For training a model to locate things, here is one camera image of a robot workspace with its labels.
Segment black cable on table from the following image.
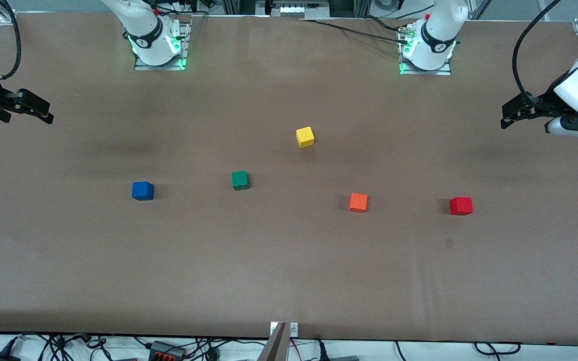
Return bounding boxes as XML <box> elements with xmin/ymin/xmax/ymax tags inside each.
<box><xmin>299</xmin><ymin>19</ymin><xmax>410</xmax><ymax>45</ymax></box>

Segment black cable tangle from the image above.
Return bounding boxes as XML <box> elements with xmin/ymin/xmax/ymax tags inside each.
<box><xmin>0</xmin><ymin>332</ymin><xmax>149</xmax><ymax>361</ymax></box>

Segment yellow wooden block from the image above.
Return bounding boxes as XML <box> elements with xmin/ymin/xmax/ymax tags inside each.
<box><xmin>296</xmin><ymin>126</ymin><xmax>315</xmax><ymax>148</ymax></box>

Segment white bracket plate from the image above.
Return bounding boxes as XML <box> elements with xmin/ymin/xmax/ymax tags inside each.
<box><xmin>270</xmin><ymin>322</ymin><xmax>300</xmax><ymax>336</ymax></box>

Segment orange wooden block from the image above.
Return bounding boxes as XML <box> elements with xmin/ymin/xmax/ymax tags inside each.
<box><xmin>348</xmin><ymin>193</ymin><xmax>369</xmax><ymax>213</ymax></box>

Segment grey equipment with connectors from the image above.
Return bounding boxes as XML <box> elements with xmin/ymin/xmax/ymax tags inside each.
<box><xmin>256</xmin><ymin>0</ymin><xmax>330</xmax><ymax>20</ymax></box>

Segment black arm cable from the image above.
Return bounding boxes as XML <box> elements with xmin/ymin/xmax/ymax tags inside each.
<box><xmin>0</xmin><ymin>0</ymin><xmax>22</xmax><ymax>81</ymax></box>
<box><xmin>513</xmin><ymin>0</ymin><xmax>563</xmax><ymax>103</ymax></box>

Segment blue wooden block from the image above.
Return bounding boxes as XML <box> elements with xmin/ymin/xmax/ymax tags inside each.
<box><xmin>131</xmin><ymin>182</ymin><xmax>155</xmax><ymax>201</ymax></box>

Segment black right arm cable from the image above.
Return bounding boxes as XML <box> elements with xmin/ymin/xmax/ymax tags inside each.
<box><xmin>0</xmin><ymin>0</ymin><xmax>22</xmax><ymax>81</ymax></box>

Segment red wooden block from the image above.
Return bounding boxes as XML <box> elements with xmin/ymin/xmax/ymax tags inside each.
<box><xmin>450</xmin><ymin>197</ymin><xmax>474</xmax><ymax>216</ymax></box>

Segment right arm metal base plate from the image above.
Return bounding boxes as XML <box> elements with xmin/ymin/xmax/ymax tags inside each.
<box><xmin>134</xmin><ymin>20</ymin><xmax>190</xmax><ymax>71</ymax></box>

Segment black box orange connectors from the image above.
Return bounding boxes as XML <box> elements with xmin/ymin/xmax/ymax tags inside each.
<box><xmin>149</xmin><ymin>340</ymin><xmax>187</xmax><ymax>361</ymax></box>

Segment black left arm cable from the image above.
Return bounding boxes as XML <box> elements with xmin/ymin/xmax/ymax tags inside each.
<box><xmin>513</xmin><ymin>0</ymin><xmax>563</xmax><ymax>103</ymax></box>

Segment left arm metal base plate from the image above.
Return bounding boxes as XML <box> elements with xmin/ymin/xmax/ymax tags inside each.
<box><xmin>399</xmin><ymin>28</ymin><xmax>453</xmax><ymax>76</ymax></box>

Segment black looped cable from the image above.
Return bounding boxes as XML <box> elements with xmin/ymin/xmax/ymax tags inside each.
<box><xmin>474</xmin><ymin>341</ymin><xmax>521</xmax><ymax>355</ymax></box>

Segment grey metal post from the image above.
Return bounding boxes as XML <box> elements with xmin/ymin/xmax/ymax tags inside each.
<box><xmin>258</xmin><ymin>321</ymin><xmax>288</xmax><ymax>361</ymax></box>

